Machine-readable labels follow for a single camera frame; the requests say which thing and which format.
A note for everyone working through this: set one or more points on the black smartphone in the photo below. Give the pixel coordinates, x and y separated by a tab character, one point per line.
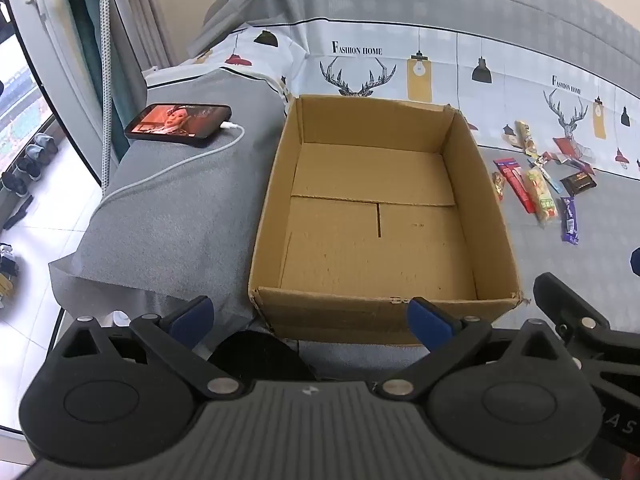
175	122

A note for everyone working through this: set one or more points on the dark brown chocolate packet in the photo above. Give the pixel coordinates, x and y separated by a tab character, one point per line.
577	183

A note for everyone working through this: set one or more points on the dark green curtain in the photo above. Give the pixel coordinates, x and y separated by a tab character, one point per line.
85	5

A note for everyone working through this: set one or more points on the cardboard box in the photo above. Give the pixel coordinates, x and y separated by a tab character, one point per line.
375	180

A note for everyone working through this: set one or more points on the purple snack packet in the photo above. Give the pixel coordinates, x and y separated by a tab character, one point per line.
570	220

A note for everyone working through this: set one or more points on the printed grey bed sheet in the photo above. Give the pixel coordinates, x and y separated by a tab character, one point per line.
400	60

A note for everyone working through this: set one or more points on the long red snack packet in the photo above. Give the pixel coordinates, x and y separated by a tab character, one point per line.
517	185

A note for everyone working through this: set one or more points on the dark cloth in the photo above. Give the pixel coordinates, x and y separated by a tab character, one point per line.
262	355

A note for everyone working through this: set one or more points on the light blue stick packet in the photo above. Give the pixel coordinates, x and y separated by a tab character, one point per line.
552	184

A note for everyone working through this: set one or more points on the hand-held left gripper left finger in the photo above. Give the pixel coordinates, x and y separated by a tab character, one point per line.
192	317

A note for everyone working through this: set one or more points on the pair of dark shoes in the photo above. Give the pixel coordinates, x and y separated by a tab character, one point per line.
14	184

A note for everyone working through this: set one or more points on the pair of grey shoes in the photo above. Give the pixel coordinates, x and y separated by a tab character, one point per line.
37	152

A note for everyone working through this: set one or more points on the small red packet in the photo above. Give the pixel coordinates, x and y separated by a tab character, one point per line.
550	155

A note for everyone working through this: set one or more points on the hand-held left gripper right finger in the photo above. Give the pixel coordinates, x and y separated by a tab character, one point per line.
429	322

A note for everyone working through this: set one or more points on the red gold candy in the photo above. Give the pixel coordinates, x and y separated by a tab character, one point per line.
498	185

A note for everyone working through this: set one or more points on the square red snack packet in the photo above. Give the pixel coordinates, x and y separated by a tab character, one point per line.
567	146

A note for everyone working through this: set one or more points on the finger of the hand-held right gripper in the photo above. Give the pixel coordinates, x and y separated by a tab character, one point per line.
567	302
636	261

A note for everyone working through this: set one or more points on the beige pleated curtain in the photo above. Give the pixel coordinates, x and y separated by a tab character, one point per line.
145	10

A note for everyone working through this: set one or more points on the glass balcony door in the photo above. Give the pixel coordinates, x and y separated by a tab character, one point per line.
60	85

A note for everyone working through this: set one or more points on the yellow green snack packet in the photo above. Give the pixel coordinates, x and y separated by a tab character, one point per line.
542	202

